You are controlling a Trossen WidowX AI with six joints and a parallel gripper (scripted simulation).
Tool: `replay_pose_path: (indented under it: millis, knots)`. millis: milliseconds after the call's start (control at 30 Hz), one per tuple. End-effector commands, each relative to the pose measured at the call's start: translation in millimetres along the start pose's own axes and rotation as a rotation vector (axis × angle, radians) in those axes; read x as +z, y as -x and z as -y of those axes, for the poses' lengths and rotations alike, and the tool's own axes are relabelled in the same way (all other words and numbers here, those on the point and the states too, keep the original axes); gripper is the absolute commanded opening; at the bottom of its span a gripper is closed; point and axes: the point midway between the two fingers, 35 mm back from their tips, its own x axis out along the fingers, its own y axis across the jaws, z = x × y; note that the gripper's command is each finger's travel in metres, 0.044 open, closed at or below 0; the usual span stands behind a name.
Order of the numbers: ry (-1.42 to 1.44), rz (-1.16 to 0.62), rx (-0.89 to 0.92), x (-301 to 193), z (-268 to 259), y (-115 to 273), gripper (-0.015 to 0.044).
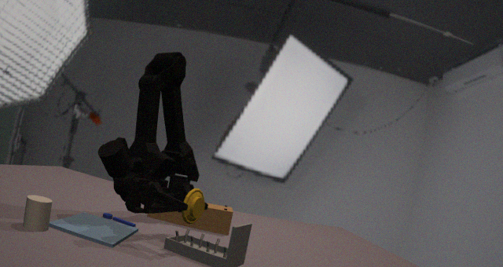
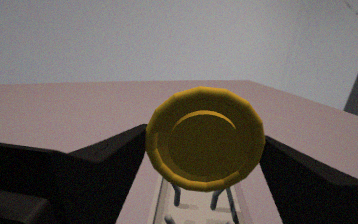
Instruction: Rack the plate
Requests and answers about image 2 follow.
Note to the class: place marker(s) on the yellow plate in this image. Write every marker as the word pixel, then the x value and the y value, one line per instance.
pixel 204 139

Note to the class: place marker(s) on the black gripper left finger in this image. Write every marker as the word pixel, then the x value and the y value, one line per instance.
pixel 86 186

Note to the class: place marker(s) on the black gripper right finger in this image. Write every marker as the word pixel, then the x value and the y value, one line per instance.
pixel 307 191

